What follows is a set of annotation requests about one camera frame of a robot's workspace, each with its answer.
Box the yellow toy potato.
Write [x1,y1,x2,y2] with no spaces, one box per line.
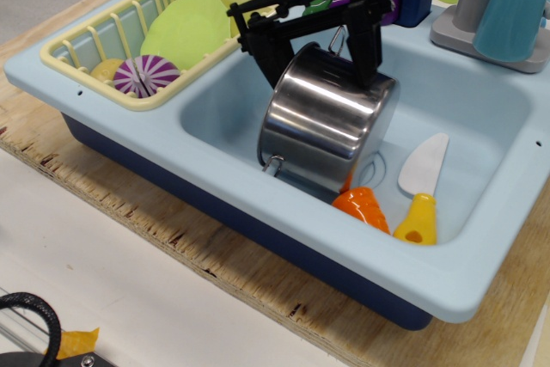
[90,58,125,83]

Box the yellow tape piece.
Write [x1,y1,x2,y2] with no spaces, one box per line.
[56,327,100,360]

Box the orange toy carrot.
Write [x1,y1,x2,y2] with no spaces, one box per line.
[332,187,391,235]

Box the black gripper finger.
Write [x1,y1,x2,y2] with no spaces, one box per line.
[343,1,382,88]
[237,18,294,88]

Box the stainless steel pot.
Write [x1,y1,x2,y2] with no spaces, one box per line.
[257,27,400,193]

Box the yellow dish rack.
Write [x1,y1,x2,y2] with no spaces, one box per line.
[40,0,250,111]

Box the black device base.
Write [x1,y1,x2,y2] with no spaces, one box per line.
[1,352,113,367]

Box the green toy plate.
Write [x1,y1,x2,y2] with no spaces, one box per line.
[140,0,231,70]

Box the black braided cable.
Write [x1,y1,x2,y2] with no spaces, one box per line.
[0,291,62,367]

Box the plywood board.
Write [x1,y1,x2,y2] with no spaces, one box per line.
[0,0,550,367]

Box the teal plastic cup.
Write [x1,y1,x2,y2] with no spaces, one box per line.
[473,0,546,63]

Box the white yellow toy knife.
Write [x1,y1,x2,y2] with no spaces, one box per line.
[394,132,449,246]

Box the purple striped toy onion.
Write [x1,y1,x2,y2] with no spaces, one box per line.
[113,55,180,98]

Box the purple toy eggplant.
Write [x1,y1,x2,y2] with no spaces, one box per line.
[302,0,402,27]

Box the grey toy faucet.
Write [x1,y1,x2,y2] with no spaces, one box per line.
[430,0,549,74]

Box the light blue toy sink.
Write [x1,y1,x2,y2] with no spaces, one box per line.
[3,0,550,332]

